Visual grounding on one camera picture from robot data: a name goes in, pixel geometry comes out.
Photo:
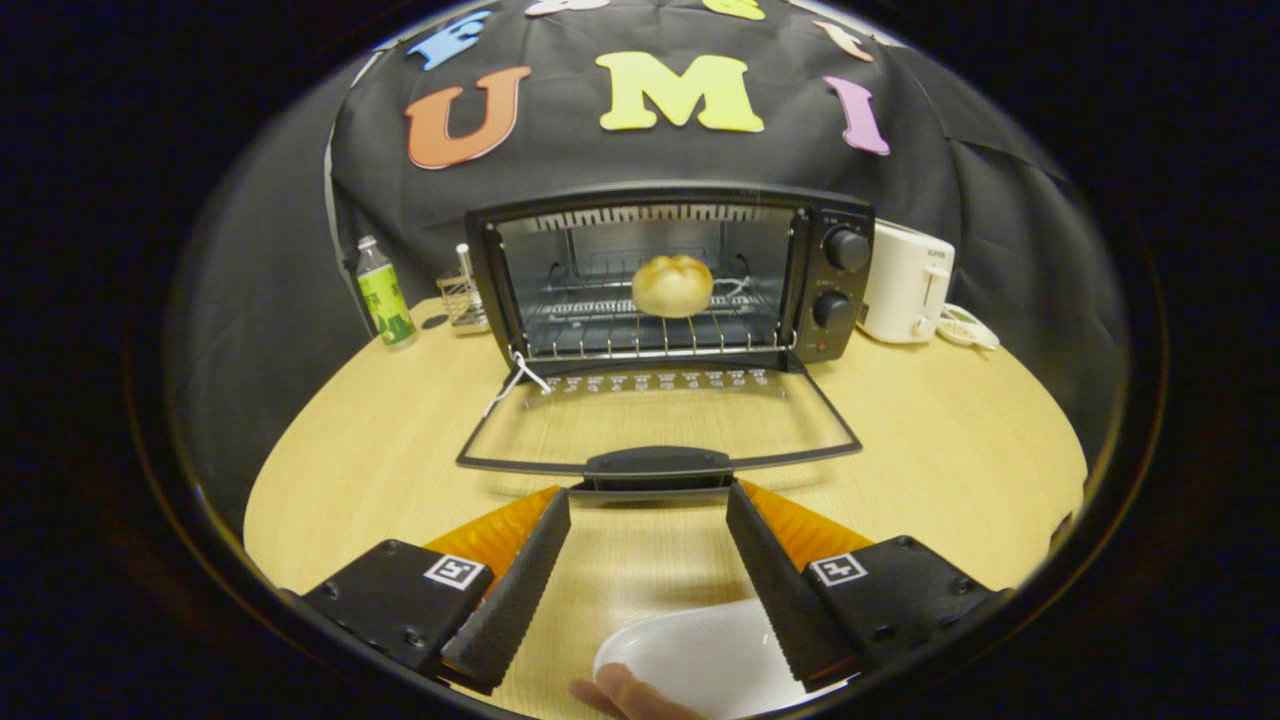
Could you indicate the small black disc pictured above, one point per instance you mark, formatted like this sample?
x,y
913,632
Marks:
x,y
435,321

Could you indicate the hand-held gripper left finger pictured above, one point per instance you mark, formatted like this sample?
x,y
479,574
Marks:
x,y
520,590

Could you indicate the black toaster oven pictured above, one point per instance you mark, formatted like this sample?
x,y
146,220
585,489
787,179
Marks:
x,y
840,280

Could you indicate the round bread bun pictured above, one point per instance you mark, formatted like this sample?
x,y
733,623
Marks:
x,y
672,286

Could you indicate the white plate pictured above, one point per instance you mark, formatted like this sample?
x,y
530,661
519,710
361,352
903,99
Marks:
x,y
700,655

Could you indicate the small white dish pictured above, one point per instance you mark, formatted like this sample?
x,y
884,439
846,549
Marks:
x,y
968,328

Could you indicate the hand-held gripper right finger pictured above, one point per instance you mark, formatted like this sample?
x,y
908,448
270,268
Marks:
x,y
775,590

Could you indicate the green label plastic bottle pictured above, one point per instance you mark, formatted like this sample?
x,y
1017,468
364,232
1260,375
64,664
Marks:
x,y
385,300

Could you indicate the white pop-up toaster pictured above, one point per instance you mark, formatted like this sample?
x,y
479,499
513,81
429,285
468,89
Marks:
x,y
900,285

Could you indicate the clear utensil holder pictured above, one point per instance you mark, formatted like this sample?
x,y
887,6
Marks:
x,y
465,300

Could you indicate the black backdrop cloth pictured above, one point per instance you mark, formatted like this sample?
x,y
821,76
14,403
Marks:
x,y
560,160

